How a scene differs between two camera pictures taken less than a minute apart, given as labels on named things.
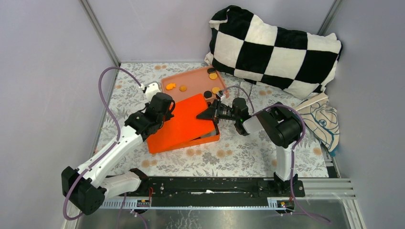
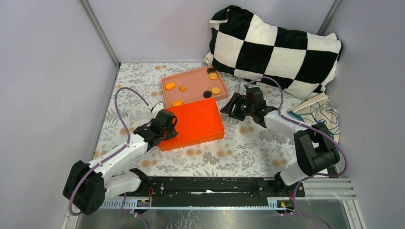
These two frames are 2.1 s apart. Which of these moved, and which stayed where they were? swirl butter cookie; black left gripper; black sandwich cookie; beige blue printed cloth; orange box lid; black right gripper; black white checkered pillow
Moved: black right gripper; black left gripper; orange box lid
Stayed: black sandwich cookie; swirl butter cookie; beige blue printed cloth; black white checkered pillow
